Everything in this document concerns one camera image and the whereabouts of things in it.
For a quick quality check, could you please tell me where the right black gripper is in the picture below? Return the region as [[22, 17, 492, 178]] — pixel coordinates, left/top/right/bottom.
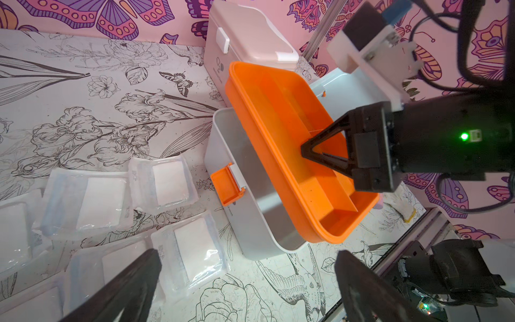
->
[[301, 101, 400, 193]]

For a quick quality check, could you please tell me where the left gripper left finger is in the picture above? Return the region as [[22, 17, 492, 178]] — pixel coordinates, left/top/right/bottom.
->
[[62, 249, 162, 321]]

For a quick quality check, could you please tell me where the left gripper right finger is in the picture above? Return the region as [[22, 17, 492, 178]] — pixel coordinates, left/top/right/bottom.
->
[[335, 250, 434, 322]]

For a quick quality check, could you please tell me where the blue orange first aid box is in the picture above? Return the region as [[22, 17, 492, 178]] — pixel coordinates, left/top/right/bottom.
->
[[205, 62, 380, 261]]

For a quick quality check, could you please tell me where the beige pink first aid box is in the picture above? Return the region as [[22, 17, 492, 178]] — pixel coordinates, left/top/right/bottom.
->
[[204, 1, 299, 107]]

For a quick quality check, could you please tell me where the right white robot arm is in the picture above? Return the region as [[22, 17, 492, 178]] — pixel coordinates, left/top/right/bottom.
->
[[301, 1, 514, 214]]

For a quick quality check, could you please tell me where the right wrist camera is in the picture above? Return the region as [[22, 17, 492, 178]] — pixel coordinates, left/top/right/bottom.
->
[[327, 1, 423, 111]]

